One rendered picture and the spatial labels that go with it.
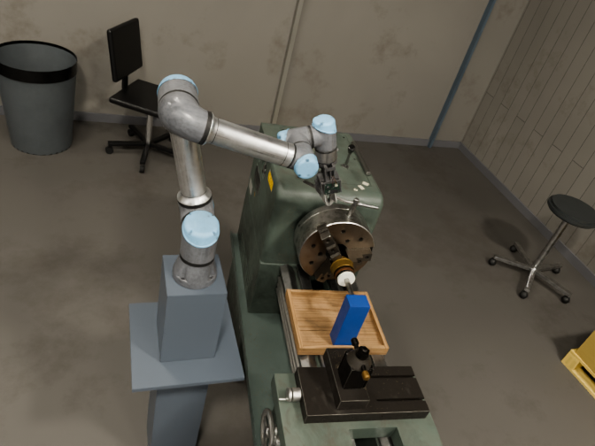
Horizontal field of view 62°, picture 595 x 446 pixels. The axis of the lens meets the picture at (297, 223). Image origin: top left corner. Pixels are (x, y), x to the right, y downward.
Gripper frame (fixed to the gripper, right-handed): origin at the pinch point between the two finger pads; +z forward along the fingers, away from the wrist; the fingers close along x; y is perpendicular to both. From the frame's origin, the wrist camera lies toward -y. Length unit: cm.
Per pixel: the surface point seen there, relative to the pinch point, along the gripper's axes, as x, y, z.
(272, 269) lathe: -25, -16, 45
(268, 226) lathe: -22.9, -18.0, 21.8
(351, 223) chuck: 8.5, -1.0, 13.6
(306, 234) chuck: -9.1, -2.8, 16.7
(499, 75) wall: 253, -319, 128
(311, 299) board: -11.4, 6.9, 43.7
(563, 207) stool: 195, -109, 132
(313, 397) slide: -20, 58, 32
